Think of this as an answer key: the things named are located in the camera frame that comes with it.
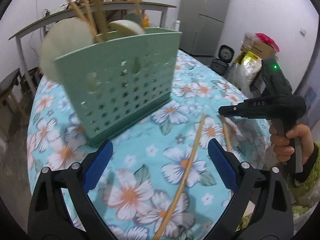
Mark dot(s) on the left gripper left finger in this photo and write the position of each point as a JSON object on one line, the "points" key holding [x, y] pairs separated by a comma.
{"points": [[72, 192]]}

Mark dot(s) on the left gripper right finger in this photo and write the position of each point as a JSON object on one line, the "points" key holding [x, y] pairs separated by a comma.
{"points": [[272, 216]]}

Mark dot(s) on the green sleeve forearm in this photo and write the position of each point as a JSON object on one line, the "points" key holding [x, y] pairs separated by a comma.
{"points": [[304, 187]]}

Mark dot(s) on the right hand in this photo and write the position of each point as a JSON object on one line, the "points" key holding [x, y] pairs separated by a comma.
{"points": [[283, 150]]}

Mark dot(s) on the yellow bag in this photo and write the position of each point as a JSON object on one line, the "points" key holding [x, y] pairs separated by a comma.
{"points": [[249, 64]]}

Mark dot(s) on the wooden chopstick on table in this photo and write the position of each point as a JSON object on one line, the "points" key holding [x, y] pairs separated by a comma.
{"points": [[226, 134]]}

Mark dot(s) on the black rice cooker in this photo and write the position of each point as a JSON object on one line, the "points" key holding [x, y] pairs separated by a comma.
{"points": [[221, 64]]}

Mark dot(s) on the floral blue tablecloth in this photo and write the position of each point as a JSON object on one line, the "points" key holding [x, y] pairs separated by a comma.
{"points": [[133, 193]]}

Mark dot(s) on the grey refrigerator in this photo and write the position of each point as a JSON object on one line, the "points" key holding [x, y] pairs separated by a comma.
{"points": [[201, 24]]}

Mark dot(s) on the wooden chair black seat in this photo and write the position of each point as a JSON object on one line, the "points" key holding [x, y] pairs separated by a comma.
{"points": [[7, 85]]}

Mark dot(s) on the green plastic utensil basket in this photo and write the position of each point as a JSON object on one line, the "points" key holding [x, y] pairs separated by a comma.
{"points": [[114, 84]]}

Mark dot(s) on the white plastic spoon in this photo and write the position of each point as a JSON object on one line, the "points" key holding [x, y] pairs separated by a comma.
{"points": [[127, 27]]}

